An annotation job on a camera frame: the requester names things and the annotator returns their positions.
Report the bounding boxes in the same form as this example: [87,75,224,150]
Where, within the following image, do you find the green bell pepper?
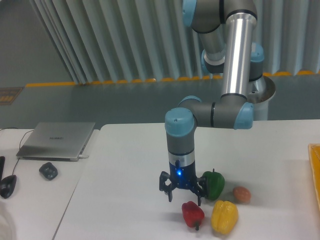
[202,171,225,201]

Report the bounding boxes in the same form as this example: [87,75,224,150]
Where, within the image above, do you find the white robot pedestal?
[247,75,276,121]

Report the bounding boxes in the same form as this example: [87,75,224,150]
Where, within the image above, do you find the black keyboard edge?
[0,156,6,181]

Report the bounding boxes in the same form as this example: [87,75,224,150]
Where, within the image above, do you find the yellow bell pepper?
[210,200,239,235]

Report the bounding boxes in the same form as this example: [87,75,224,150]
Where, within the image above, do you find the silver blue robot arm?
[159,0,258,200]

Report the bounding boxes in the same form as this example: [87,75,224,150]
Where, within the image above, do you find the white laptop cable plug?
[78,155,89,159]

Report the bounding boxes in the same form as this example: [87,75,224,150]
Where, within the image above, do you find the brown egg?
[232,186,252,203]

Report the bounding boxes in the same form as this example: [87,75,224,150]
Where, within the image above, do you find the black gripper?
[159,162,208,207]

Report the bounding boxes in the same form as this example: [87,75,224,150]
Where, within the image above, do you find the red bell pepper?
[181,201,205,231]

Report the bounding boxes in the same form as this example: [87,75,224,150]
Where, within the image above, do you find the yellow basket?
[308,143,320,204]

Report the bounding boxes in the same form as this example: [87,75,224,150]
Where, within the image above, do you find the silver laptop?
[16,122,95,162]

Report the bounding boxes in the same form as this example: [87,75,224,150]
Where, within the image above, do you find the dark earbuds case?
[39,162,59,181]

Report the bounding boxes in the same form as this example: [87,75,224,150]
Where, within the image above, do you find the black computer mouse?
[0,174,17,199]

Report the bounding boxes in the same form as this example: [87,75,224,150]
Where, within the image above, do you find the black mouse cable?
[0,127,35,177]

